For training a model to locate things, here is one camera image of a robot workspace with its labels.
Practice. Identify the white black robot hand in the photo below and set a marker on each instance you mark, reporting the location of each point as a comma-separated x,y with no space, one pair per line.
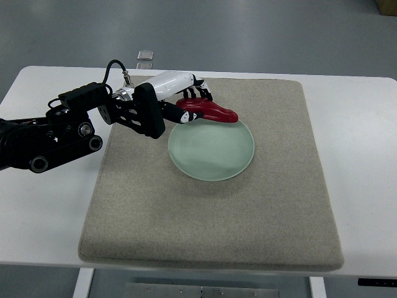
169,83

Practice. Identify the red pepper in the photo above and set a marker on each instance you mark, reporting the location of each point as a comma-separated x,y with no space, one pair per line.
208,110

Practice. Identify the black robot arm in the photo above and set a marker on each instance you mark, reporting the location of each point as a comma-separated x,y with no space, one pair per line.
66,132

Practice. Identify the light green plate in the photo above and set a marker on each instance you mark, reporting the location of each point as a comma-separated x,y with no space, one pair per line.
211,151

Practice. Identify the beige felt mat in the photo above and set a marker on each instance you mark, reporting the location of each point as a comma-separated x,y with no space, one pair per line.
276,215

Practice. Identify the white table leg left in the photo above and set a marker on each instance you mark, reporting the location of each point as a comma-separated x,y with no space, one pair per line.
83,283

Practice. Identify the white table leg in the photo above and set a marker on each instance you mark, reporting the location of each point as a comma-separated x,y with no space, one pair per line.
83,283
317,287

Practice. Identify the cardboard box corner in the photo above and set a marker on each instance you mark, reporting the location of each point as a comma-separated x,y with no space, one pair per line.
387,7

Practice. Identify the white table leg right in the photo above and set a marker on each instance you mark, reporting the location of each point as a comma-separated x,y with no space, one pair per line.
317,287

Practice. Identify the black table control panel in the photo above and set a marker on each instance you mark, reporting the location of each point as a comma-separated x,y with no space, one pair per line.
374,282

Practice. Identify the metal table base plate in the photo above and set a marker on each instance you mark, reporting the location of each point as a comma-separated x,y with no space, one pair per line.
173,290

